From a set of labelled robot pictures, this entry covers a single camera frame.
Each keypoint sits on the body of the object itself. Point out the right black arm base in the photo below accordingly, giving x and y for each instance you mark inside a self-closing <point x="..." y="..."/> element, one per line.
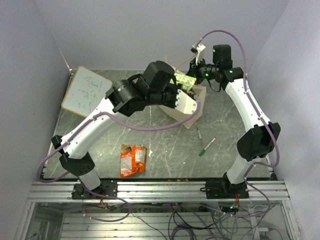
<point x="221" y="188"/>

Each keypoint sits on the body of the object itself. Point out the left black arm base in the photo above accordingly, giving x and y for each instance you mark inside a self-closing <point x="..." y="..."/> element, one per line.
<point x="107" y="188"/>

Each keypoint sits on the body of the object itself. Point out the white marker pen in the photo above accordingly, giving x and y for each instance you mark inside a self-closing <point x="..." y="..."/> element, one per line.
<point x="206" y="147"/>

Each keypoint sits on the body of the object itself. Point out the orange snack bag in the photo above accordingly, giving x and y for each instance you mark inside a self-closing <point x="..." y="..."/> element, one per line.
<point x="132" y="159"/>

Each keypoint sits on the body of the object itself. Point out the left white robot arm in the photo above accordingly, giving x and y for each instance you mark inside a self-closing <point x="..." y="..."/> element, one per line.
<point x="157" y="85"/>

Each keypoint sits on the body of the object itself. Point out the yellow framed whiteboard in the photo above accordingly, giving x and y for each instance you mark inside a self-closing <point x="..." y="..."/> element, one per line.
<point x="85" y="91"/>

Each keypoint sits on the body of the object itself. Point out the aluminium rail frame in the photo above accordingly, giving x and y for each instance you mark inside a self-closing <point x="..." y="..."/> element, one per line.
<point x="148" y="205"/>

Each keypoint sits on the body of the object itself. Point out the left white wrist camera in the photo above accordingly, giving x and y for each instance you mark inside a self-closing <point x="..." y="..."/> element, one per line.
<point x="187" y="105"/>

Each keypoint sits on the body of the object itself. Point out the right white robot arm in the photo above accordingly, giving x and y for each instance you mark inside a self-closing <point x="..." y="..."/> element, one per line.
<point x="261" y="132"/>

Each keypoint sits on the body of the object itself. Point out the light green snack packet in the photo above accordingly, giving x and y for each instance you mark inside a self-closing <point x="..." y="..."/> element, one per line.
<point x="187" y="82"/>

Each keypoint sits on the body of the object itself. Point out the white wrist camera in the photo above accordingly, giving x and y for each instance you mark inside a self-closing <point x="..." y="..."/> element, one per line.
<point x="199" y="52"/>
<point x="187" y="105"/>

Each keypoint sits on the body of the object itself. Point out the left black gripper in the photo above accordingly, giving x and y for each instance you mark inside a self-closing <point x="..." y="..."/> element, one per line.
<point x="175" y="88"/>

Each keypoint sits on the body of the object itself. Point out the beige paper bag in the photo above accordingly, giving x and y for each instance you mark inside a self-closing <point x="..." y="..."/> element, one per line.
<point x="196" y="89"/>

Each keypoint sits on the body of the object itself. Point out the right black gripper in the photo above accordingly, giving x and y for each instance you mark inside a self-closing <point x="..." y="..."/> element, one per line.
<point x="193" y="70"/>

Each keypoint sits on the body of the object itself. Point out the grey ballpoint pen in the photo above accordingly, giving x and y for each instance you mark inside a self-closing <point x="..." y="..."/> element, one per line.
<point x="199" y="135"/>

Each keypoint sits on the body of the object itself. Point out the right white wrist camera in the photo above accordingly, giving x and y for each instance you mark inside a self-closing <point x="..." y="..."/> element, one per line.
<point x="199" y="52"/>

